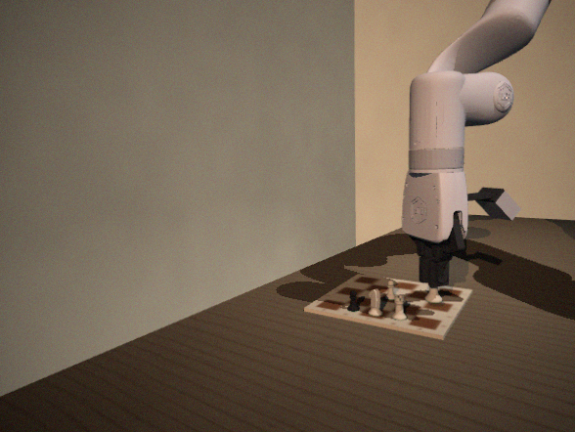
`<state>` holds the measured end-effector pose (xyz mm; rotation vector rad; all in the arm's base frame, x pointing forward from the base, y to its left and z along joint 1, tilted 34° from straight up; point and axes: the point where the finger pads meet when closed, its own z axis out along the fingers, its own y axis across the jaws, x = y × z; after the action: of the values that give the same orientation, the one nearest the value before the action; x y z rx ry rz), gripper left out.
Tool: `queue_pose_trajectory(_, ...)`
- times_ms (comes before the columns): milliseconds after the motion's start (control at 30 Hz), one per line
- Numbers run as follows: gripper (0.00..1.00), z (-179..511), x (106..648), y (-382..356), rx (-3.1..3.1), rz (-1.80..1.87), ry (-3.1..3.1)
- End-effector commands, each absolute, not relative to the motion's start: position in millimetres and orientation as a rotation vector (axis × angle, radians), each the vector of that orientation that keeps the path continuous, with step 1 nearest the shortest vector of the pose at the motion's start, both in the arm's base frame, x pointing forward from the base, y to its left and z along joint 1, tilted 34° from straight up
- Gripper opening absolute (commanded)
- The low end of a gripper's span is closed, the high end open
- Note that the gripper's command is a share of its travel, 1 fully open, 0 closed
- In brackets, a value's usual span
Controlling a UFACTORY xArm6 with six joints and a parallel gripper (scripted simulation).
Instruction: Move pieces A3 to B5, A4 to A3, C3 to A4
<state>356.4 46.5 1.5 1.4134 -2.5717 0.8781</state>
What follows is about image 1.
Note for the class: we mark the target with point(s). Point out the checkered chessboard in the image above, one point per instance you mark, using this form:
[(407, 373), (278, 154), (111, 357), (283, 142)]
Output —
[(423, 318)]

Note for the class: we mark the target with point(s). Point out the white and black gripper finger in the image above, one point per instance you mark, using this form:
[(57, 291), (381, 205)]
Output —
[(424, 252), (438, 267)]

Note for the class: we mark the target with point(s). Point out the white chess king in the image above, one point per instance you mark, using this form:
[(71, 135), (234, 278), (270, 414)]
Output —
[(433, 295)]

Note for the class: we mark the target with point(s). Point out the white knight chess piece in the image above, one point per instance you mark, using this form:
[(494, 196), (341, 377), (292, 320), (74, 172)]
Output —
[(375, 303)]

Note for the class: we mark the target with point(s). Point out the white pawn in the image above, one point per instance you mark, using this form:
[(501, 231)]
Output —
[(390, 294)]

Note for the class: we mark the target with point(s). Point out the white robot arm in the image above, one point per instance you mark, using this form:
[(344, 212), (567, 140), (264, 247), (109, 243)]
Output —
[(447, 99)]

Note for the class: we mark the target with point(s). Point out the white rook chess piece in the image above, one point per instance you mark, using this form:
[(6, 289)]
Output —
[(399, 313)]

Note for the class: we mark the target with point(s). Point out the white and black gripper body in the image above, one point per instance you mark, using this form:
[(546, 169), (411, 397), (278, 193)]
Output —
[(431, 196)]

